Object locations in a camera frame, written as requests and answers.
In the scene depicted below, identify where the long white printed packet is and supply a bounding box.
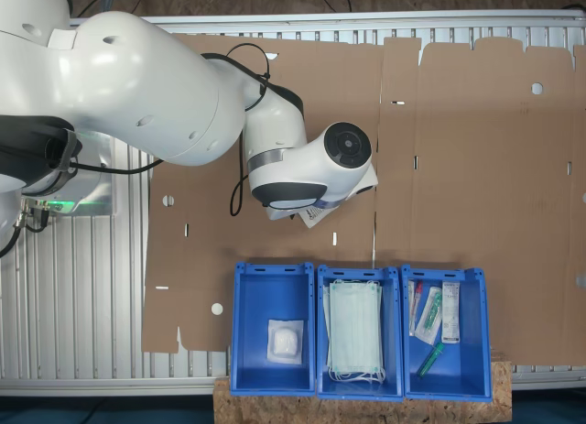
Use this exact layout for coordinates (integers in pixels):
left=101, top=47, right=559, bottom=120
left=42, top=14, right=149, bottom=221
left=441, top=281, right=461, bottom=345

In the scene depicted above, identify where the blue bin holding syringes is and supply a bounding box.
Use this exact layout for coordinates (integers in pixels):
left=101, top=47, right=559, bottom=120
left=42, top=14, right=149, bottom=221
left=400, top=264, right=494, bottom=403

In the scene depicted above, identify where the stack of pale masks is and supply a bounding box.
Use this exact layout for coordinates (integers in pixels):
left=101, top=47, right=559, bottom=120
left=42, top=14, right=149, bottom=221
left=322, top=279, right=386, bottom=384

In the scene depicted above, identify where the black camera cable on arm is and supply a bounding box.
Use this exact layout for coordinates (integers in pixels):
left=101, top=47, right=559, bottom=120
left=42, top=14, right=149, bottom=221
left=68, top=42, right=272, bottom=218

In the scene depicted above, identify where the blue bin holding cotton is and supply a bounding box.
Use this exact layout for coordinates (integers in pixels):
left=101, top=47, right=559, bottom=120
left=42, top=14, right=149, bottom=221
left=230, top=261, right=317, bottom=397

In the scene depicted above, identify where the loose green syringe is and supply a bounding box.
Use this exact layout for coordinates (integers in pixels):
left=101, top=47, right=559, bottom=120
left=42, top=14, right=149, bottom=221
left=416, top=342, right=445, bottom=379

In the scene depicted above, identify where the green syringe in clear packet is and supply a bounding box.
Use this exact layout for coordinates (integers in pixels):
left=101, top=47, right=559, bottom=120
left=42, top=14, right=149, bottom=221
left=414, top=286, right=443, bottom=345

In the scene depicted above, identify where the white printed cotton packet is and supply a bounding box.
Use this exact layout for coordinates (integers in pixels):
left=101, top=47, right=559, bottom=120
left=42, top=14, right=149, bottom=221
left=299, top=206, right=338, bottom=229

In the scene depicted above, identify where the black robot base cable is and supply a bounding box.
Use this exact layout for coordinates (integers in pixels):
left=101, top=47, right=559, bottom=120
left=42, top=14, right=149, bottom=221
left=0, top=199, right=52, bottom=260

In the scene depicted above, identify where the blue bin holding masks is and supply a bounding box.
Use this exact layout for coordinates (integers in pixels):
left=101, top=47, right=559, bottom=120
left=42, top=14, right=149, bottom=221
left=315, top=264, right=405, bottom=401

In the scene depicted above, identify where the brown cardboard sheet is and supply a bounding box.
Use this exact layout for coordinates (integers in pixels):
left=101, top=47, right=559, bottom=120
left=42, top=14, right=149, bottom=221
left=373, top=37, right=586, bottom=366
left=140, top=33, right=384, bottom=354

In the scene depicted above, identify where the red tube in clear packet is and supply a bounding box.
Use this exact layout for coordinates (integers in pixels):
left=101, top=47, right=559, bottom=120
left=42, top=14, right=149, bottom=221
left=407, top=279, right=423, bottom=337

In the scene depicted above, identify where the clear bag of cotton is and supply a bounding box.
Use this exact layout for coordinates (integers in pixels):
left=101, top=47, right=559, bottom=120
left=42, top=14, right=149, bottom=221
left=266, top=319, right=305, bottom=364

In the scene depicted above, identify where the chipboard wood block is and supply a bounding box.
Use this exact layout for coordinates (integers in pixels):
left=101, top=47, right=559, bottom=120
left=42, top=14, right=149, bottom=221
left=212, top=349, right=513, bottom=424

